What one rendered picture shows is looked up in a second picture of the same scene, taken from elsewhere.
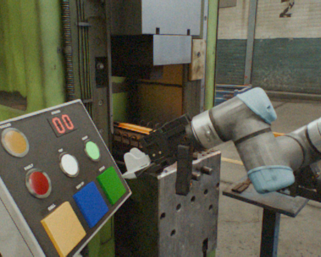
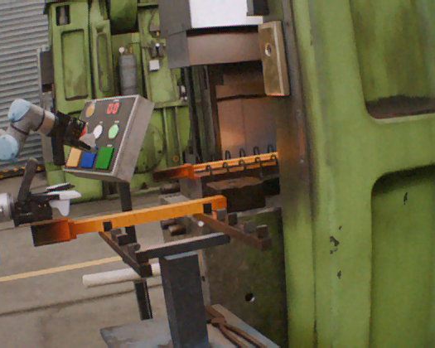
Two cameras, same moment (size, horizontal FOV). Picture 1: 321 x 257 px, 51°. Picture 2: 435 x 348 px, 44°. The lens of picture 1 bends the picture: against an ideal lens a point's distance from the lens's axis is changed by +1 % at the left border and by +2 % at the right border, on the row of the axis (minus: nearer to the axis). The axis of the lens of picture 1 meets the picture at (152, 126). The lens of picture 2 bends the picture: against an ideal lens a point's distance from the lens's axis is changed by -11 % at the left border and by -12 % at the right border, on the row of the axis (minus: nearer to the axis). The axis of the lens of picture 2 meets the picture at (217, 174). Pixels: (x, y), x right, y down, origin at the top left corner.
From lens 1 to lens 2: 243 cm
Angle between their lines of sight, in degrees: 114
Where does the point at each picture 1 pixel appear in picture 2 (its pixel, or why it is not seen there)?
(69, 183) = not seen: hidden behind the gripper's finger
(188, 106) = (279, 144)
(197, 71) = (270, 79)
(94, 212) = (84, 161)
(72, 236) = (72, 161)
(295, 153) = not seen: hidden behind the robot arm
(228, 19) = not seen: outside the picture
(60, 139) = (105, 116)
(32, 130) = (99, 107)
